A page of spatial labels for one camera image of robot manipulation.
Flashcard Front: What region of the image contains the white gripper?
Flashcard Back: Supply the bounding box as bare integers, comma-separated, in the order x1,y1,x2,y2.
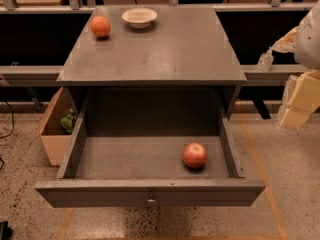
272,1,320,129

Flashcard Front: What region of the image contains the red apple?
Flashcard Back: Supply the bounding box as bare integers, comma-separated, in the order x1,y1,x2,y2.
182,142,207,168

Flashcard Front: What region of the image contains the grey open top drawer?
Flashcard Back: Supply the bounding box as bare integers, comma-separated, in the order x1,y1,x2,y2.
34,90,267,209

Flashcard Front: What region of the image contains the metal drawer knob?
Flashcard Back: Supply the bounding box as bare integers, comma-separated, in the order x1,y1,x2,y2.
147,198,157,206

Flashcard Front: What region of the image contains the clear sanitizer bottle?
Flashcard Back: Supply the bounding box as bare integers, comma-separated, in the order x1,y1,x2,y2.
257,48,274,72

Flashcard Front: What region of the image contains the grey wooden cabinet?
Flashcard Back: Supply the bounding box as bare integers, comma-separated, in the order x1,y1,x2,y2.
58,6,246,137

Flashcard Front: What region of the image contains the white bowl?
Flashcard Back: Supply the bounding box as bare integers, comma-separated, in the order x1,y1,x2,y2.
122,8,158,29

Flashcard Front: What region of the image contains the orange fruit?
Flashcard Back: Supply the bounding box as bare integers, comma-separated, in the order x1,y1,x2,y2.
90,16,111,38

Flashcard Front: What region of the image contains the green bag in box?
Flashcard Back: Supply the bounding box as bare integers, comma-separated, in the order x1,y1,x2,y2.
60,110,76,134

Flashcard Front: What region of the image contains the cardboard box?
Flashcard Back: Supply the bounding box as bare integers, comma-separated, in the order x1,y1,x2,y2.
31,88,73,166

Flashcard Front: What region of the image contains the black object floor corner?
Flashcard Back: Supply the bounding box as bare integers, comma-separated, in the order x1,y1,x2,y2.
0,221,12,240

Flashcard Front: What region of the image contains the black cable on floor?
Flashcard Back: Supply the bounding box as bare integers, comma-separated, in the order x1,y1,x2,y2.
0,98,16,170

